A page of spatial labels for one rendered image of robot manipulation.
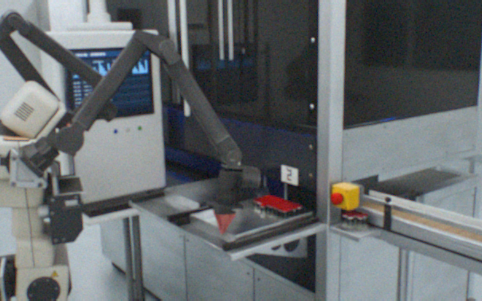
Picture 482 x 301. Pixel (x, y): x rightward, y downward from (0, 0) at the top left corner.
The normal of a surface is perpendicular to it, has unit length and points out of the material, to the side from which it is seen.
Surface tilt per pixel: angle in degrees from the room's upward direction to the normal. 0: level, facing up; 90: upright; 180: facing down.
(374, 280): 90
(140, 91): 90
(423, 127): 90
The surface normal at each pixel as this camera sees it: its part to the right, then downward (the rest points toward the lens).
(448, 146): 0.61, 0.16
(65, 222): 0.34, 0.20
